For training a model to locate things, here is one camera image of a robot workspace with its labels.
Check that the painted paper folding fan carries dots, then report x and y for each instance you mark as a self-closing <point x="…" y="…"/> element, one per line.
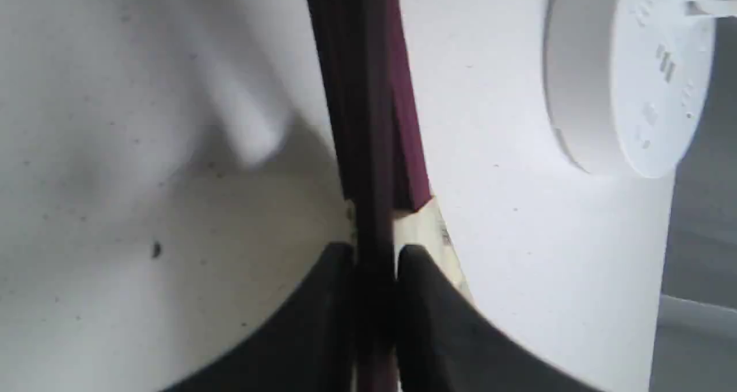
<point x="363" y="59"/>

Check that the white desk lamp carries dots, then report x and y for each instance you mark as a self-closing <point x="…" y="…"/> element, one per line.
<point x="626" y="80"/>

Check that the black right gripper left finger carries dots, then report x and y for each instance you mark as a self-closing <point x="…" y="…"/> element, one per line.
<point x="306" y="345"/>

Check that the grey backdrop curtain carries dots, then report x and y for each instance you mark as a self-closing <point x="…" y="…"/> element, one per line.
<point x="695" y="337"/>

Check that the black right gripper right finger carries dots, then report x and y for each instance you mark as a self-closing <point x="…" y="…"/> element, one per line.
<point x="445" y="344"/>

